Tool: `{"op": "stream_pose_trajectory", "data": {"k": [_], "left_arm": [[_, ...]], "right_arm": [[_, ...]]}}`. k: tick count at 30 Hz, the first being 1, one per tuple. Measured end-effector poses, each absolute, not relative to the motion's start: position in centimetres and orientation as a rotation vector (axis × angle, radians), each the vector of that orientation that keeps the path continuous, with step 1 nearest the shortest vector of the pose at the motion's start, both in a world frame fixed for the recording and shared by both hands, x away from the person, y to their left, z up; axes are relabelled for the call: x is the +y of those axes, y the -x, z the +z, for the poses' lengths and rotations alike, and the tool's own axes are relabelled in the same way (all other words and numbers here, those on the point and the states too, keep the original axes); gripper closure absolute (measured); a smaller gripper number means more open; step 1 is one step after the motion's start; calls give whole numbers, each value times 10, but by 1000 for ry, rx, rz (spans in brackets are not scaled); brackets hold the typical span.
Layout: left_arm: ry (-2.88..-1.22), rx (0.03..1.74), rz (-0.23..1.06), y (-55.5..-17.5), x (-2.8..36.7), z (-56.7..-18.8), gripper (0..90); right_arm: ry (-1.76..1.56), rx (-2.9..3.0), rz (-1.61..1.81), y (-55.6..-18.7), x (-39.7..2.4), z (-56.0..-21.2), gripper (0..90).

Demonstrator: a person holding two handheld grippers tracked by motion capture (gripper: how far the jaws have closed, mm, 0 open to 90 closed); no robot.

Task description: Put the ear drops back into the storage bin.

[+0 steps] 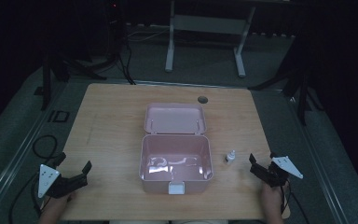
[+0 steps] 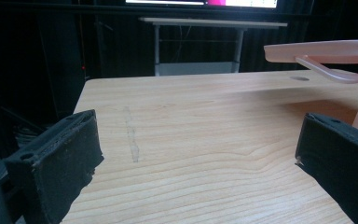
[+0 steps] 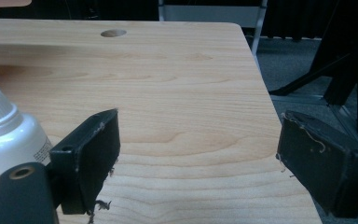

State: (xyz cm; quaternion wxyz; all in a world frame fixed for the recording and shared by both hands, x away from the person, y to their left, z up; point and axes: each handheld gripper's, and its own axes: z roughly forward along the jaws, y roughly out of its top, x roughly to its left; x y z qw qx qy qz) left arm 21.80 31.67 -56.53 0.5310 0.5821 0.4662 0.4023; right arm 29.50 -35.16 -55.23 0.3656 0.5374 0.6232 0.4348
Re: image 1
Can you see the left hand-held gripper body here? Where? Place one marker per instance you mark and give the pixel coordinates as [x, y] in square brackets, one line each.
[48, 180]

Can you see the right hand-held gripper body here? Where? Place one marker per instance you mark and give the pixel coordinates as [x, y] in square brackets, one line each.
[284, 165]

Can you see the small white dropper bottle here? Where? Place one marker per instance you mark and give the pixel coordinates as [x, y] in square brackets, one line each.
[230, 157]

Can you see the pink plastic storage box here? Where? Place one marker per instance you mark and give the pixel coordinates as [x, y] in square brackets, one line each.
[175, 146]

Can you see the person's left hand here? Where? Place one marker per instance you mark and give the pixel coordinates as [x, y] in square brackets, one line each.
[63, 199]

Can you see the person's right hand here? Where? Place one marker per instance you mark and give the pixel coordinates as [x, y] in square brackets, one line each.
[272, 196]

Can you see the black tripod stand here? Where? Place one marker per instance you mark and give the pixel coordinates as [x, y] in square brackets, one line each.
[59, 71]
[295, 84]

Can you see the dark equipment stand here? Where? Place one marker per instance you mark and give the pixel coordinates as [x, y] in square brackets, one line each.
[115, 28]

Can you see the metal floor rail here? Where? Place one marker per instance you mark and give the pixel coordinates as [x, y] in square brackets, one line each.
[15, 158]
[320, 161]

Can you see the white metal desk frame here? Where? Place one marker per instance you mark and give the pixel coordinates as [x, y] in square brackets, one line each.
[208, 25]

